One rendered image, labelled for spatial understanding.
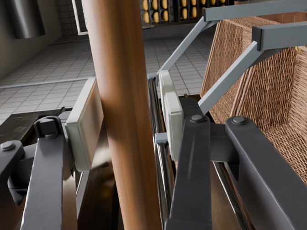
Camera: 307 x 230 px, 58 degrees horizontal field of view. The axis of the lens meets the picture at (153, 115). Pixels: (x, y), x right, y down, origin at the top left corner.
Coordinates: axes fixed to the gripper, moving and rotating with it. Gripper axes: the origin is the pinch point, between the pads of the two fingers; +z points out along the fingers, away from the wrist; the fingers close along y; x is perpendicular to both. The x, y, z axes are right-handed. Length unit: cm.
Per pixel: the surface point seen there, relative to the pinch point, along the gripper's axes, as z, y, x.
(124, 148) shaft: -1.1, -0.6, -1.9
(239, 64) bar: 37.9, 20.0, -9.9
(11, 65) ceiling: 281, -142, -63
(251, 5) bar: 85, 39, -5
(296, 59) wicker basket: 87, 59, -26
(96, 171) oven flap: 65, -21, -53
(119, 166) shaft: -0.9, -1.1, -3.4
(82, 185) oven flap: 53, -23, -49
